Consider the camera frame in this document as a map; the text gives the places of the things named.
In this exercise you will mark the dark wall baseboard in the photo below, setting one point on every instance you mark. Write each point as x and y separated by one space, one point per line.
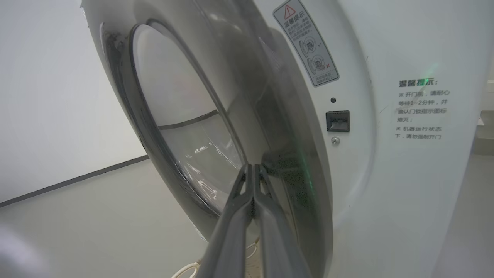
73 180

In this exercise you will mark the grey warning label sticker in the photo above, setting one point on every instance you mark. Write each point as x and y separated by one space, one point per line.
308 46

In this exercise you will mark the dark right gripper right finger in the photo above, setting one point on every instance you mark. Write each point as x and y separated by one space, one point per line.
279 247

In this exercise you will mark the black door latch slot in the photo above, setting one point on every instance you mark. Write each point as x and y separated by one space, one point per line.
338 121

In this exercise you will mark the white front-load washing machine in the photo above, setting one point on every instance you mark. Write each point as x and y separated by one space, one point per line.
405 193

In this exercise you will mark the black text notice sticker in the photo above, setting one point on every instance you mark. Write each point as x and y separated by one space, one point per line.
422 110

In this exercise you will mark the small silver screw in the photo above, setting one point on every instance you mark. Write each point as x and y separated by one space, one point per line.
335 141

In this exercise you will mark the round black glass washer door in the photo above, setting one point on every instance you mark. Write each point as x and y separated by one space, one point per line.
173 96

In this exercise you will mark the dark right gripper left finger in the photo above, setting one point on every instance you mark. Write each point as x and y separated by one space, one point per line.
227 239

